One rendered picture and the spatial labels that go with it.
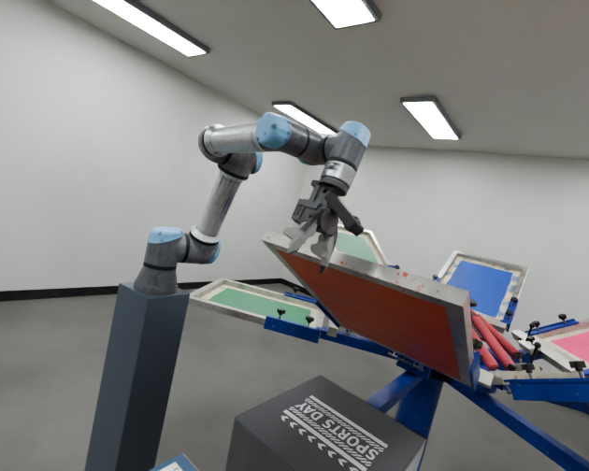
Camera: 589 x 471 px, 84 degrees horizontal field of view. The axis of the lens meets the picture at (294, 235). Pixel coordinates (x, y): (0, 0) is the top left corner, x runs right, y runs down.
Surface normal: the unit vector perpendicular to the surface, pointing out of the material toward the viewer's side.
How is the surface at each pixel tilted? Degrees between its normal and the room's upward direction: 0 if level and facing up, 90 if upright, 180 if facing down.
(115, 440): 90
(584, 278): 90
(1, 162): 90
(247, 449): 91
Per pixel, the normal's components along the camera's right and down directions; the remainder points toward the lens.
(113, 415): -0.51, -0.04
